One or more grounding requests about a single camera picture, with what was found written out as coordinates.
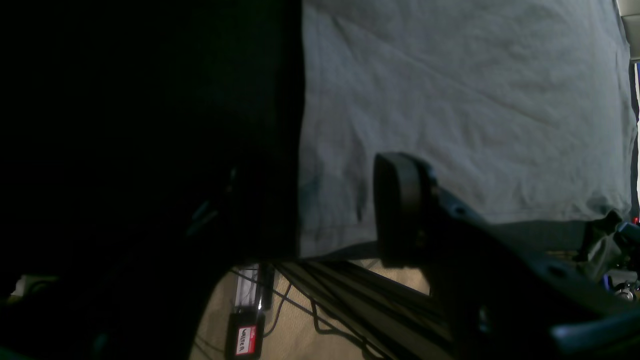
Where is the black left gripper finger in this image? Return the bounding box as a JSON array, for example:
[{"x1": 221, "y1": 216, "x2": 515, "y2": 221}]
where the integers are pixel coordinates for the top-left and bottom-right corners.
[{"x1": 373, "y1": 152, "x2": 640, "y2": 360}]

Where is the grey T-shirt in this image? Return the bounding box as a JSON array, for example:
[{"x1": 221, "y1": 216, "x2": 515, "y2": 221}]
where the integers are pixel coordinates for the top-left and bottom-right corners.
[{"x1": 298, "y1": 0, "x2": 637, "y2": 257}]

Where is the black labelled power adapter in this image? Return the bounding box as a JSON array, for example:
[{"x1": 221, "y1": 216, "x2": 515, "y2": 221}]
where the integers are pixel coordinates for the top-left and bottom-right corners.
[{"x1": 224, "y1": 309, "x2": 266, "y2": 360}]

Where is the black table cloth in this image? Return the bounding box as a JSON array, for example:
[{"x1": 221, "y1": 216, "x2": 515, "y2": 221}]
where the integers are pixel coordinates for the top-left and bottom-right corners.
[{"x1": 1, "y1": 0, "x2": 304, "y2": 360}]

